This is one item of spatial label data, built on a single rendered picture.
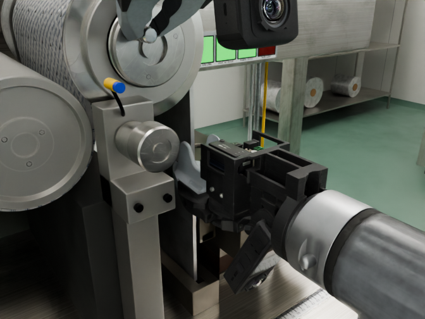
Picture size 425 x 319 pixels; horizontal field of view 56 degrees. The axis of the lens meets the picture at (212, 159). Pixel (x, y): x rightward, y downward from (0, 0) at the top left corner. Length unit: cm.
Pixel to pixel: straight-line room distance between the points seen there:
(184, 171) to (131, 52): 15
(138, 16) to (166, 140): 10
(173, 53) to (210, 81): 344
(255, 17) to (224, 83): 372
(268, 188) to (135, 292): 19
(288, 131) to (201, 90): 250
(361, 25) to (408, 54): 410
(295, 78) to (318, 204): 100
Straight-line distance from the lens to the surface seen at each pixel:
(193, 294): 54
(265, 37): 23
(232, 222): 39
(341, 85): 469
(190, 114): 45
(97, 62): 38
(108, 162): 37
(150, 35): 35
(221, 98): 395
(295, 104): 133
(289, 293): 61
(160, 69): 39
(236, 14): 23
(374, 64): 556
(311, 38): 108
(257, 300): 59
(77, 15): 38
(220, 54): 87
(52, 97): 38
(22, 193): 40
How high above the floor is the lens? 130
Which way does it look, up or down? 23 degrees down
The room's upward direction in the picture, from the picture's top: straight up
